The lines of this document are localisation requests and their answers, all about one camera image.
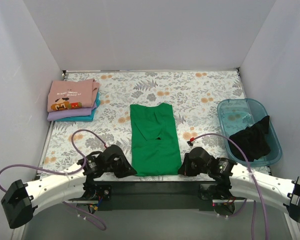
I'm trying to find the green t shirt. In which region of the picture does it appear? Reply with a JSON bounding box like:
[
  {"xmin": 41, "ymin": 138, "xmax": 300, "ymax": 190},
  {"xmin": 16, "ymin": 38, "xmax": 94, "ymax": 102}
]
[{"xmin": 130, "ymin": 103, "xmax": 182, "ymax": 177}]

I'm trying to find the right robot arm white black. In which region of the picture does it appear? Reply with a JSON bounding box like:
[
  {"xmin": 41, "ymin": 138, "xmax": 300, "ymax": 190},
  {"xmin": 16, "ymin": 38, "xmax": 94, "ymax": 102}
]
[{"xmin": 178, "ymin": 147, "xmax": 300, "ymax": 223}]

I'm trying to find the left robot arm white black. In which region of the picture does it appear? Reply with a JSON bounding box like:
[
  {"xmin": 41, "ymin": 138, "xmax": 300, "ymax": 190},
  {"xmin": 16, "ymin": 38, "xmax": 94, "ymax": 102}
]
[{"xmin": 1, "ymin": 145, "xmax": 137, "ymax": 229}]

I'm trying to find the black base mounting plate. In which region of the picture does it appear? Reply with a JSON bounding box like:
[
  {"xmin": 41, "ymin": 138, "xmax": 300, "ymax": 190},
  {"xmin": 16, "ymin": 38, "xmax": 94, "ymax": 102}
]
[{"xmin": 83, "ymin": 181, "xmax": 230, "ymax": 211}]

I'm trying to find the teal folded t shirt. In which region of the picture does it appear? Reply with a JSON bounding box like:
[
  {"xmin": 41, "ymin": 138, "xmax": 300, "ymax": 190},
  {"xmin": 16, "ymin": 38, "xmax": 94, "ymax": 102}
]
[{"xmin": 55, "ymin": 92, "xmax": 101, "ymax": 122}]

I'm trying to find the lilac folded t shirt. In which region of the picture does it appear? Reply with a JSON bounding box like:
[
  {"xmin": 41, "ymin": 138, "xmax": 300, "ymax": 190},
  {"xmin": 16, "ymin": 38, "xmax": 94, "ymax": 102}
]
[{"xmin": 47, "ymin": 107, "xmax": 92, "ymax": 121}]

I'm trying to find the blue transparent plastic bin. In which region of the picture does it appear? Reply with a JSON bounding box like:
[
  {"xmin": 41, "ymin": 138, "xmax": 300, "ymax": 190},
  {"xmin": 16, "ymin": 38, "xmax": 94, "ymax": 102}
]
[{"xmin": 217, "ymin": 98, "xmax": 282, "ymax": 167}]

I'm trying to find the black t shirt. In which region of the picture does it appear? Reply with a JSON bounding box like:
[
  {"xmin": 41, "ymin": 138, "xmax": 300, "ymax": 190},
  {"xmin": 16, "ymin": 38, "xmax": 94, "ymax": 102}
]
[{"xmin": 229, "ymin": 115, "xmax": 271, "ymax": 162}]

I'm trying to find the floral patterned table mat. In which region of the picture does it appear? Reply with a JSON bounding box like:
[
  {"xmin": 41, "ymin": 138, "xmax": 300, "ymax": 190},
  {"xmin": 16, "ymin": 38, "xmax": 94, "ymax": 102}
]
[{"xmin": 41, "ymin": 71, "xmax": 245, "ymax": 177}]

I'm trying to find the pink folded printed t shirt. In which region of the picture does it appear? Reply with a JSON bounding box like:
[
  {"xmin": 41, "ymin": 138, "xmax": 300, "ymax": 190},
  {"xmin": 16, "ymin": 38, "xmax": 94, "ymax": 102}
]
[{"xmin": 47, "ymin": 78, "xmax": 100, "ymax": 113}]

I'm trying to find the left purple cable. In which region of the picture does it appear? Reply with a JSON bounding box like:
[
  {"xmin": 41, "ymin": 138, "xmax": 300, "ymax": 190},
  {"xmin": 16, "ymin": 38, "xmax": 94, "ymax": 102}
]
[{"xmin": 0, "ymin": 129, "xmax": 108, "ymax": 231}]

